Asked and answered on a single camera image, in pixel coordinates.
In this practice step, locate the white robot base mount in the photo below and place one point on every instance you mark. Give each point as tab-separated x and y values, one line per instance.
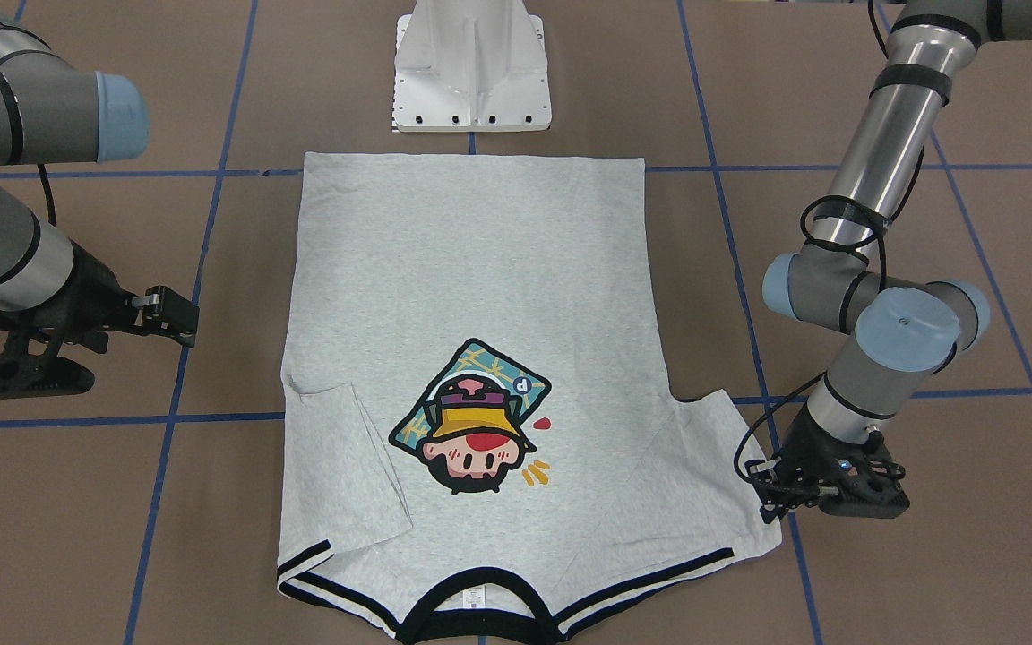
470	67

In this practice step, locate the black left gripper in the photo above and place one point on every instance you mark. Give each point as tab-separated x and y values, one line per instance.
804	452

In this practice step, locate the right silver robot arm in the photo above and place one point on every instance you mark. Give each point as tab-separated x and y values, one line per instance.
52	292

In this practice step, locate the grey cartoon print t-shirt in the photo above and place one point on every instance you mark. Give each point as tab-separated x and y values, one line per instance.
479	432

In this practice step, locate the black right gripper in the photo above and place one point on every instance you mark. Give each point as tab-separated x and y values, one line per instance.
93	286

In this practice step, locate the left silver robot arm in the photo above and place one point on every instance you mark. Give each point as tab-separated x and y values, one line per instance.
899	332

